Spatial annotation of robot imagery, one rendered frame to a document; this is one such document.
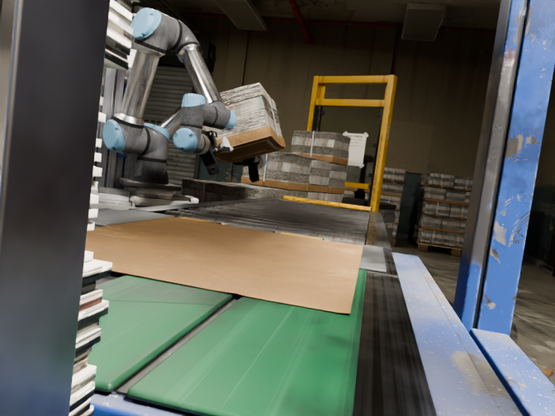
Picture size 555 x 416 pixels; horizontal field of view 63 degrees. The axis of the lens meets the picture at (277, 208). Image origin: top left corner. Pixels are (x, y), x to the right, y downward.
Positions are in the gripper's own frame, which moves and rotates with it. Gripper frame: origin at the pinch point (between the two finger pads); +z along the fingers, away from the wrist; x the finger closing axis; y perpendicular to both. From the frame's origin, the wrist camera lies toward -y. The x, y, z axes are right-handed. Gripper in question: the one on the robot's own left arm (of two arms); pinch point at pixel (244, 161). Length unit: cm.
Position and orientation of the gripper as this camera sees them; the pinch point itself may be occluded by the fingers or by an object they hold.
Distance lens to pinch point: 218.8
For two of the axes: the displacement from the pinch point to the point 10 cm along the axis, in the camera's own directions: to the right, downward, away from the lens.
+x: 9.5, -2.3, -2.0
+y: -2.3, -9.7, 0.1
